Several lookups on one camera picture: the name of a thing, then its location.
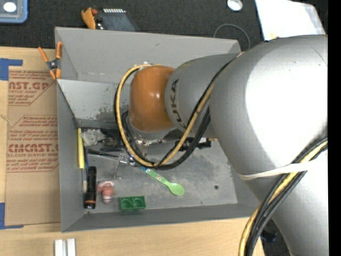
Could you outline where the green plastic spoon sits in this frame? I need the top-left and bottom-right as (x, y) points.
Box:
(140, 165), (185, 197)

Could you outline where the green toy brick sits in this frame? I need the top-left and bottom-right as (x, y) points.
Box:
(119, 195), (147, 213)

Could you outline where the blue pen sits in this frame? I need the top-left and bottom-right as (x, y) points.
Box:
(83, 146), (91, 172)

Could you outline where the black cylinder on white bracket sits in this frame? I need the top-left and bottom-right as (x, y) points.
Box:
(174, 137), (215, 151)

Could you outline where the black thin tool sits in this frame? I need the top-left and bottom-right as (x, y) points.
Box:
(87, 145), (124, 157)

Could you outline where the white crumpled object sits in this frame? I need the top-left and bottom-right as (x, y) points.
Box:
(80, 128), (104, 147)

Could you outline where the grey metal bin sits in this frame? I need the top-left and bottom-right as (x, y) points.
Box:
(54, 27), (263, 233)

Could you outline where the black flashlight with orange ring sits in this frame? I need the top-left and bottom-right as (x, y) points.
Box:
(83, 166), (98, 210)

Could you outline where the yellow flat strip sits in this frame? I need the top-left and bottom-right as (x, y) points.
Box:
(77, 127), (85, 170)

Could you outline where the pink and white toy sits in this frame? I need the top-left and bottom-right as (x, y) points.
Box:
(96, 180), (116, 205)

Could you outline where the brown cardboard board red print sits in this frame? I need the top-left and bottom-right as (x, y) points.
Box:
(0, 45), (62, 228)

